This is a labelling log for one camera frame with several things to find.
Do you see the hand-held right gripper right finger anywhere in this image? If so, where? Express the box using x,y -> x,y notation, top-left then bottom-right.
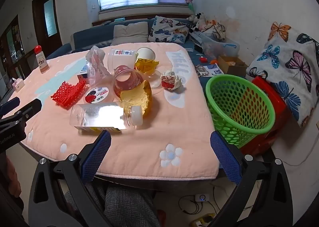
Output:
210,130 -> 293,227

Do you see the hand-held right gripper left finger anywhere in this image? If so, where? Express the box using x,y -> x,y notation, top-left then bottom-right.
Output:
28,130 -> 112,227

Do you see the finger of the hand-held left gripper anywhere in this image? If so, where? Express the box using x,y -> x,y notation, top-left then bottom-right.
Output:
14,99 -> 42,121
0,97 -> 20,118

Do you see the green plastic basket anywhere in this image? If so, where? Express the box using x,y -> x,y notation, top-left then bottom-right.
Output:
205,75 -> 276,148

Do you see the red foam mesh net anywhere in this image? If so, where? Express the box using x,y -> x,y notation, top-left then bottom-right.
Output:
50,79 -> 88,107

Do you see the orange plastic wrapper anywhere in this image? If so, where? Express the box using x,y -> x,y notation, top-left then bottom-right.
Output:
119,80 -> 153,118

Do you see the clear plastic bag red print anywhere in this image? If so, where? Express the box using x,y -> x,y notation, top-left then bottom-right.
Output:
85,45 -> 110,85

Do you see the white red wrapper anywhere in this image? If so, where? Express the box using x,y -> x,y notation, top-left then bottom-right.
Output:
161,70 -> 184,90

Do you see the clear plastic container with label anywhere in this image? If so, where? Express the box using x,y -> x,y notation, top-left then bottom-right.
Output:
107,49 -> 139,73

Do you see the pink tissue box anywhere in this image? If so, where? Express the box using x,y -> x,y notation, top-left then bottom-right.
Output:
11,78 -> 25,92

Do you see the pink flower-print blanket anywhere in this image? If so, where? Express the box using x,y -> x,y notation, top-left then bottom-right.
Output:
5,43 -> 220,180

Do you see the clear bottle with white cap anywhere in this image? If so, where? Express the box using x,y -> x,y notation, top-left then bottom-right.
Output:
69,102 -> 144,134

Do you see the white bottle with red cap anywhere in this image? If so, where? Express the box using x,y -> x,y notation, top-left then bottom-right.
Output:
34,45 -> 50,74

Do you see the person's plaid trouser leg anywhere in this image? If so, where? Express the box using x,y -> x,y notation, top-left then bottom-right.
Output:
65,183 -> 160,227

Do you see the blue white small packet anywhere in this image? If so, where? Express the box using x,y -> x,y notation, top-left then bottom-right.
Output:
77,64 -> 90,83

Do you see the round lid with strawberry label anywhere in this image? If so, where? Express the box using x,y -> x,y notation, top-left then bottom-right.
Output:
85,87 -> 110,104

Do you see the dark wooden cabinet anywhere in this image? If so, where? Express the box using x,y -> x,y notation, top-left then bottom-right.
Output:
0,14 -> 25,80

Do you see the yellow power strip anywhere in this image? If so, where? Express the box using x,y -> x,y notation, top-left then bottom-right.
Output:
189,213 -> 216,226

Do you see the red plastic stool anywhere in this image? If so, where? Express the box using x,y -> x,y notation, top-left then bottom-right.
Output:
240,76 -> 291,156

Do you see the dark wooden door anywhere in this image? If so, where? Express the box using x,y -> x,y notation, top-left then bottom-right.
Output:
32,0 -> 63,52

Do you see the pink clear plastic cup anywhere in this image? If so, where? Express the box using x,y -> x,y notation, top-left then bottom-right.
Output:
112,65 -> 145,99

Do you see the paper booklet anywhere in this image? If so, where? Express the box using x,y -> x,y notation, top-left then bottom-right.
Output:
194,64 -> 225,77

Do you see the cardboard box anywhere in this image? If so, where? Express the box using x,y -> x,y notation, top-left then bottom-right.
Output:
218,55 -> 248,75

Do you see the blue sofa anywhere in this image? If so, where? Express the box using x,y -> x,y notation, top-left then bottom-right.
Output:
46,18 -> 247,78

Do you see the clear plastic lid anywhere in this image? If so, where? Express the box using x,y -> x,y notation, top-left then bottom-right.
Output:
147,70 -> 162,88

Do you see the yellow plastic wrapper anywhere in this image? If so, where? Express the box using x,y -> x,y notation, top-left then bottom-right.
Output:
135,58 -> 159,75

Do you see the large grey butterfly pillow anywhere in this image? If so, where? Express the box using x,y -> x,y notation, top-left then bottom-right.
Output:
245,22 -> 319,128

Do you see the clear storage box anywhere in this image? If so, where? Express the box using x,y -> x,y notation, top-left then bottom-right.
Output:
199,31 -> 240,61

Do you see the white paper cup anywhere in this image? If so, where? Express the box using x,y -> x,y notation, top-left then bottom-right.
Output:
136,47 -> 156,61

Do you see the beige pillow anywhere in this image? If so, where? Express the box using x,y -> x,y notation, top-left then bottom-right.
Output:
110,22 -> 149,46

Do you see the small butterfly pillow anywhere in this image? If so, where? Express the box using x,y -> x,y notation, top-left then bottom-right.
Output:
149,15 -> 193,44

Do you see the black cable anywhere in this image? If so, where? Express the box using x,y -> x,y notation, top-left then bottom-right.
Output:
178,195 -> 200,214

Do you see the white cable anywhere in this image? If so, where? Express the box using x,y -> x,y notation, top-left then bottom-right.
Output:
280,140 -> 319,166

